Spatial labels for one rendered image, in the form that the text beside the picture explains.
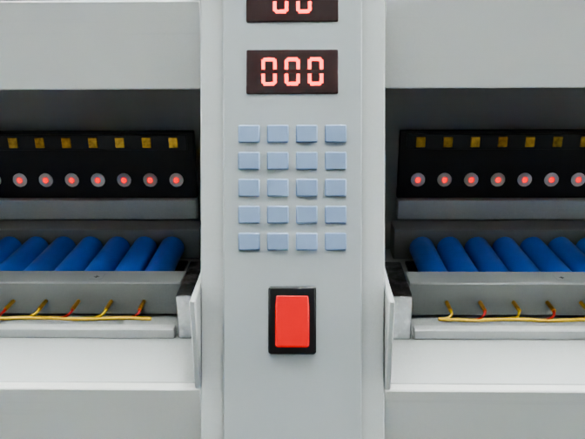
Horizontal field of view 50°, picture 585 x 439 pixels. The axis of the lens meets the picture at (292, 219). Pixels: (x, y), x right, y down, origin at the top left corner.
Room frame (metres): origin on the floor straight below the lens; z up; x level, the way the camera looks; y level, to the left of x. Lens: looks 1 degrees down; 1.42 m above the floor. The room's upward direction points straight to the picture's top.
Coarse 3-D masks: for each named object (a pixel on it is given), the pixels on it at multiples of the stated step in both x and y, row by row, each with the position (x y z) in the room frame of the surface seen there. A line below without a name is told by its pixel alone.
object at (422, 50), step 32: (416, 0) 0.32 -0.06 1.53; (448, 0) 0.32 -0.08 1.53; (480, 0) 0.32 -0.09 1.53; (512, 0) 0.32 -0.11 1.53; (544, 0) 0.32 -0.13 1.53; (576, 0) 0.32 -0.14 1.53; (416, 32) 0.32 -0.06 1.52; (448, 32) 0.32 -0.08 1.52; (480, 32) 0.32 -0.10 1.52; (512, 32) 0.32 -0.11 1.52; (544, 32) 0.32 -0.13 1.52; (576, 32) 0.32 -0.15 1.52; (416, 64) 0.33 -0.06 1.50; (448, 64) 0.33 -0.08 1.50; (480, 64) 0.33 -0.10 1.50; (512, 64) 0.33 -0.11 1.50; (544, 64) 0.33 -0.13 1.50; (576, 64) 0.33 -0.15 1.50
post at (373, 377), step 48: (384, 0) 0.32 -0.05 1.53; (384, 48) 0.32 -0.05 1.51; (384, 96) 0.32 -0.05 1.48; (384, 144) 0.32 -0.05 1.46; (384, 192) 0.32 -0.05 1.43; (384, 240) 0.32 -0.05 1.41; (384, 288) 0.32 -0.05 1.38; (384, 336) 0.32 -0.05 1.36; (384, 384) 0.32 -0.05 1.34; (384, 432) 0.32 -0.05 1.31
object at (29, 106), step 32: (0, 96) 0.52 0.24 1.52; (32, 96) 0.52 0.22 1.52; (64, 96) 0.52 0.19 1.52; (96, 96) 0.52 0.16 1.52; (128, 96) 0.52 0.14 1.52; (160, 96) 0.52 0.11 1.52; (192, 96) 0.52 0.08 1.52; (416, 96) 0.52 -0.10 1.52; (448, 96) 0.52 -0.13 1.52; (480, 96) 0.52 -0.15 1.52; (512, 96) 0.52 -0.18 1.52; (544, 96) 0.52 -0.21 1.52; (576, 96) 0.52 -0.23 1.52; (0, 128) 0.52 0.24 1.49; (32, 128) 0.52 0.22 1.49; (64, 128) 0.52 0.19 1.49; (96, 128) 0.52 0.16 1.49; (128, 128) 0.52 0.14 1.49; (160, 128) 0.52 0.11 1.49; (192, 128) 0.52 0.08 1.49; (416, 128) 0.52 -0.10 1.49; (448, 128) 0.52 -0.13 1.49; (480, 128) 0.52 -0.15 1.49; (512, 128) 0.52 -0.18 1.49; (544, 128) 0.52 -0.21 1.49; (576, 128) 0.52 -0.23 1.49
